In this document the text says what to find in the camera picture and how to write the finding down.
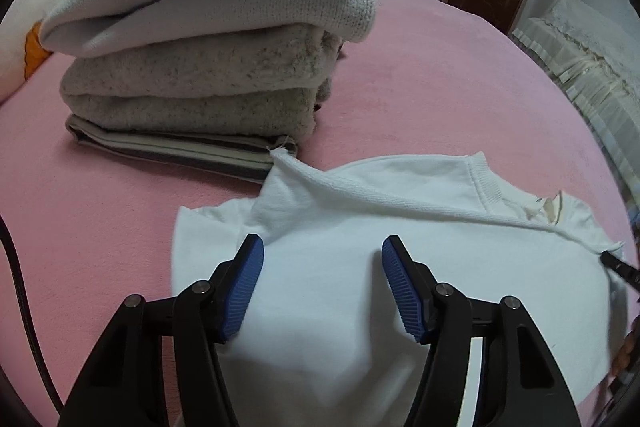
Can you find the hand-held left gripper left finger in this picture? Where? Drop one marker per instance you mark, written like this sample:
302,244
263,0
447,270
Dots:
245,287

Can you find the pink bed sheet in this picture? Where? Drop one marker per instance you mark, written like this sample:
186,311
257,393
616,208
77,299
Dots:
425,97

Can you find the folded grey fuzzy sweater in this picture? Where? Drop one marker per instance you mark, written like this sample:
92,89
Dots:
200,77

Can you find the folded striped garment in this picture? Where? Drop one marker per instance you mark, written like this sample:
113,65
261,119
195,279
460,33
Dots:
175,147

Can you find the white sweatshirt with orange stripes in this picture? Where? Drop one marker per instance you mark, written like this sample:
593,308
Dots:
325,227

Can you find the cream lace-covered sofa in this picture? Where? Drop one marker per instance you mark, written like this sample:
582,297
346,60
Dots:
585,72

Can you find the person's right hand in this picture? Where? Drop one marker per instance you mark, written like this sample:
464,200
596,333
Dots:
626,349

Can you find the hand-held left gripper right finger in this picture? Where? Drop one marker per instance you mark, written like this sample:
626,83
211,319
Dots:
400,287

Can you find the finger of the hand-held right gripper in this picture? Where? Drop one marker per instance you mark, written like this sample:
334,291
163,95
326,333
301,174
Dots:
620,268

